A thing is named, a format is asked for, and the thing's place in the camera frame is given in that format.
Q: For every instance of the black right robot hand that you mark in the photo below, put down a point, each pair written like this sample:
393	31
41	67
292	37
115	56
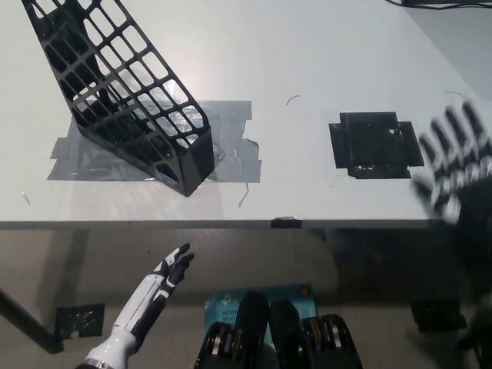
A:
457	180

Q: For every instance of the black tape square patch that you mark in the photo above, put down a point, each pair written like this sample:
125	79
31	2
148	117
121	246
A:
373	146

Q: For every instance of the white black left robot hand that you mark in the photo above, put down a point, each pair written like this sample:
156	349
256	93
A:
142	303

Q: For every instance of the teal cardboard box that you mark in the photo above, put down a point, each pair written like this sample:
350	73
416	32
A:
225	305

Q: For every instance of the black metal table leg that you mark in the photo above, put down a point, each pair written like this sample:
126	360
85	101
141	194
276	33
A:
34	326

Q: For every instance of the grey duct tape patch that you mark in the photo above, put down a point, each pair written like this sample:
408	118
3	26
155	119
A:
238	161

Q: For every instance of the black floor tape patch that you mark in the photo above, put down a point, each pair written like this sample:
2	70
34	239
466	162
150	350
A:
438	315
80	321

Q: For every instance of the small black tape strip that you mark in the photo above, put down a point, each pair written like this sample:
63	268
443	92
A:
286	222

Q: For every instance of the black lattice file holder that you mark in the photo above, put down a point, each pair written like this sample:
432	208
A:
196	161

